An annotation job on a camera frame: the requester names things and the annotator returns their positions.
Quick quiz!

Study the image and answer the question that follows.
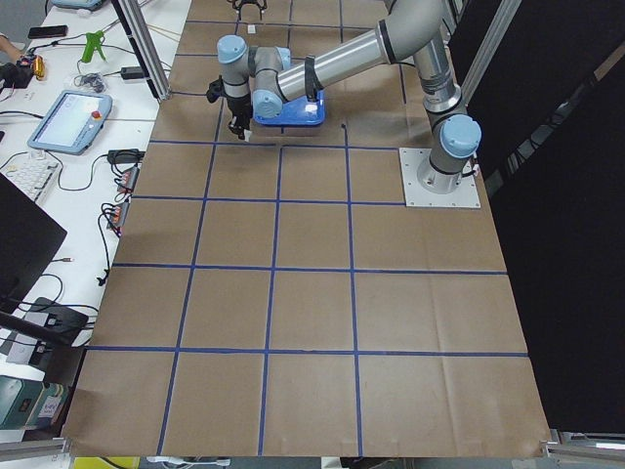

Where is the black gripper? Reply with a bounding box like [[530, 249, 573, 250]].
[[206, 77, 253, 142], [229, 0, 268, 13]]

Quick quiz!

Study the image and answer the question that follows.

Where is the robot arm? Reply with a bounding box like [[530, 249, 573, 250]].
[[206, 1, 481, 194]]

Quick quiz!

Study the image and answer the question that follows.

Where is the blue plastic tray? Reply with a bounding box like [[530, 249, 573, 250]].
[[253, 91, 326, 127]]

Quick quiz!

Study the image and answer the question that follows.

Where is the black power adapter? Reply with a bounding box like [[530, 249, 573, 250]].
[[119, 66, 146, 80]]

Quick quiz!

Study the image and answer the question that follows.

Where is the teach pendant tablet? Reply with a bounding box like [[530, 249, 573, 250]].
[[27, 90, 113, 155]]

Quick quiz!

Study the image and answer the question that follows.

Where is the white keyboard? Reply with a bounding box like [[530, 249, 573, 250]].
[[1, 158, 60, 204]]

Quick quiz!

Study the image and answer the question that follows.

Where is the black smartphone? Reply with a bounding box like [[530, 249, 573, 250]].
[[27, 24, 68, 39]]

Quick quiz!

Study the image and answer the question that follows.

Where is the black monitor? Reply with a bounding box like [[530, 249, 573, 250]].
[[1, 176, 67, 314]]

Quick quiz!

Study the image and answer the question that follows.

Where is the aluminium frame post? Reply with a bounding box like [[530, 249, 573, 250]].
[[111, 0, 171, 103]]

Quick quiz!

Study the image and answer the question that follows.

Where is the green handled reacher grabber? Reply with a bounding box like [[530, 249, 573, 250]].
[[81, 30, 106, 64]]

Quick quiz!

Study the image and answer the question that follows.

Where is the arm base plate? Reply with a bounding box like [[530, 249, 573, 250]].
[[398, 148, 481, 209]]

